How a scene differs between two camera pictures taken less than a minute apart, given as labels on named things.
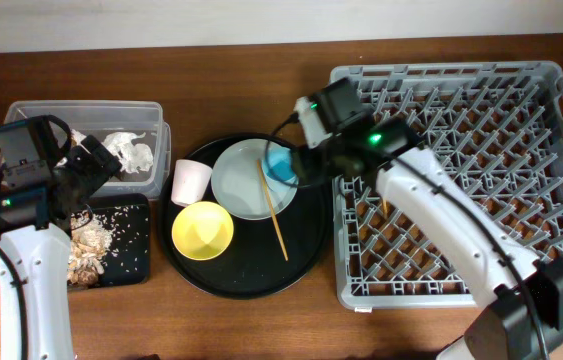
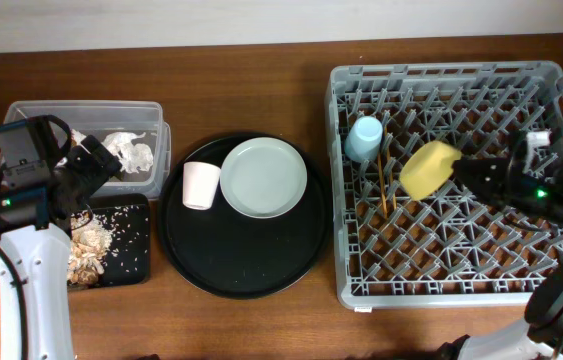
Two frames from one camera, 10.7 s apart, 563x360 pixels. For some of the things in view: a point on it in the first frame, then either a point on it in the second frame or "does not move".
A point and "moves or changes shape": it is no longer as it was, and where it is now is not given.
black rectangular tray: (128, 261) does not move
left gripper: (98, 174) does not move
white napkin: (133, 157) does not move
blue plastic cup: (278, 163) moves or changes shape
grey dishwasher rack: (512, 134) does not move
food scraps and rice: (91, 235) does not move
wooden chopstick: (271, 210) moves or changes shape
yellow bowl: (202, 231) moves or changes shape
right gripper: (308, 163) -> (503, 181)
